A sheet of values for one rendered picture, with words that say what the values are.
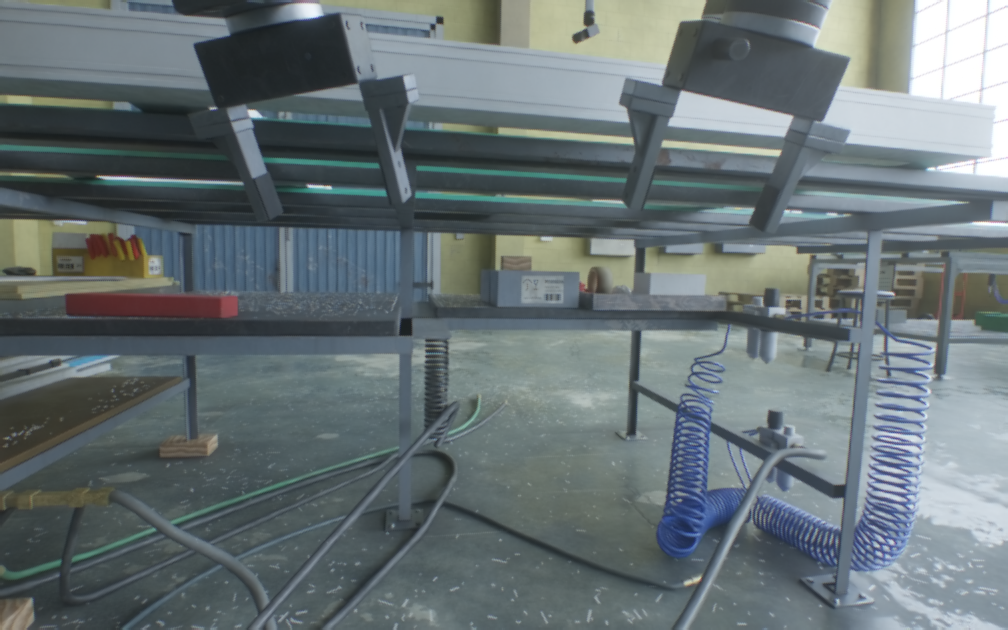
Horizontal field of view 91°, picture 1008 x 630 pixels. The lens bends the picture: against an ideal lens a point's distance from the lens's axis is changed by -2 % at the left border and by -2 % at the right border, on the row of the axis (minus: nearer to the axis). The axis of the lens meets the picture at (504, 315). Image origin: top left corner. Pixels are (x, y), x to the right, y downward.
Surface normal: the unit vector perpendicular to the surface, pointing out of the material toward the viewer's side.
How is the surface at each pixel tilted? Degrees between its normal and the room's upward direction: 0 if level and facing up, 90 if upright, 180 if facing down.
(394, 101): 113
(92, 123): 90
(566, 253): 90
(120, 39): 90
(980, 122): 90
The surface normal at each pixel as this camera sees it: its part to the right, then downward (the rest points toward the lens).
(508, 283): 0.18, 0.09
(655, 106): 0.08, 0.48
